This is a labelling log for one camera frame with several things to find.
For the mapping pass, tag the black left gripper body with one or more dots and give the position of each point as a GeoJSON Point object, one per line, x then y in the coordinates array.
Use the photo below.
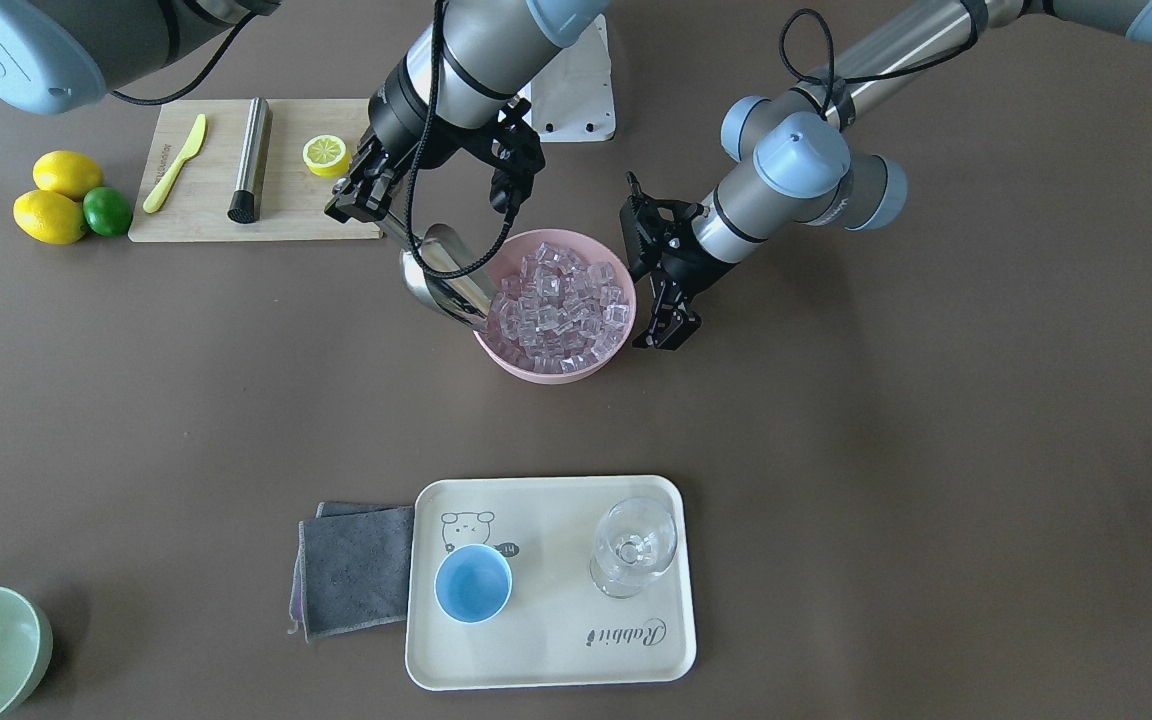
{"type": "Point", "coordinates": [682, 264]}

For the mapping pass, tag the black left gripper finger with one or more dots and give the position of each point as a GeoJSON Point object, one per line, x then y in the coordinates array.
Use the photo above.
{"type": "Point", "coordinates": [672, 320]}

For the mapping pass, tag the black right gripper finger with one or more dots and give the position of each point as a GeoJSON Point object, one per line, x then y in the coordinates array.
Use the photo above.
{"type": "Point", "coordinates": [365, 192]}

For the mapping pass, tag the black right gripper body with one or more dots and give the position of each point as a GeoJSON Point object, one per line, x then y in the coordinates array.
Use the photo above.
{"type": "Point", "coordinates": [393, 122]}

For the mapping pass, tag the pink bowl of ice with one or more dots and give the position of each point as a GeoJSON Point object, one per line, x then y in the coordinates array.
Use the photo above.
{"type": "Point", "coordinates": [564, 307]}

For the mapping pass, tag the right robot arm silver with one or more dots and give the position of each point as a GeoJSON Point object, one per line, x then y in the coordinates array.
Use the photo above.
{"type": "Point", "coordinates": [455, 89]}

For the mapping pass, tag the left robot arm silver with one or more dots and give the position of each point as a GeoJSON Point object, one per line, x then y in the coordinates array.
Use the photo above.
{"type": "Point", "coordinates": [793, 164]}

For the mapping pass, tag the blue plastic cup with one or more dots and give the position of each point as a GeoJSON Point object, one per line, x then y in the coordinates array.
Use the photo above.
{"type": "Point", "coordinates": [473, 584]}

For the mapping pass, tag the half lemon slice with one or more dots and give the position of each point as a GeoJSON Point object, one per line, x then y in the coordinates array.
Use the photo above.
{"type": "Point", "coordinates": [326, 156]}

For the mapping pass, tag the bamboo cutting board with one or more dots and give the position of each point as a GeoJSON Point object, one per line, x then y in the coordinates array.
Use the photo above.
{"type": "Point", "coordinates": [292, 198]}

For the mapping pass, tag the steel muddler rod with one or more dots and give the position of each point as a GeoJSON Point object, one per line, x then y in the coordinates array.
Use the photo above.
{"type": "Point", "coordinates": [245, 202]}

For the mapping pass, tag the yellow plastic knife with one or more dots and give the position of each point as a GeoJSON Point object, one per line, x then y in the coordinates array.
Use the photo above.
{"type": "Point", "coordinates": [158, 194]}

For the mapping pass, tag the clear wine glass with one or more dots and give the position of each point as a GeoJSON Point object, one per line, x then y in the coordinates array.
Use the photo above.
{"type": "Point", "coordinates": [635, 543]}

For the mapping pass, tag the green lime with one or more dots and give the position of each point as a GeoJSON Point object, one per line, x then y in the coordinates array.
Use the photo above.
{"type": "Point", "coordinates": [106, 212]}

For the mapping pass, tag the yellow lemon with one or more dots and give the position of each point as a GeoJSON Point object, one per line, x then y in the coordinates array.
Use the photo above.
{"type": "Point", "coordinates": [70, 173]}
{"type": "Point", "coordinates": [49, 217]}

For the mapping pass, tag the cream serving tray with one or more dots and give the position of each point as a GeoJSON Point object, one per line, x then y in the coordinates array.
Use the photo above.
{"type": "Point", "coordinates": [557, 628]}

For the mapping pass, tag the grey folded cloth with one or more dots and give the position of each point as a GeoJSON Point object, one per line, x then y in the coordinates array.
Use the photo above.
{"type": "Point", "coordinates": [352, 569]}

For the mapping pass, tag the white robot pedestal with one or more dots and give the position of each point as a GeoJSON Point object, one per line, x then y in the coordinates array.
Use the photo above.
{"type": "Point", "coordinates": [572, 99]}

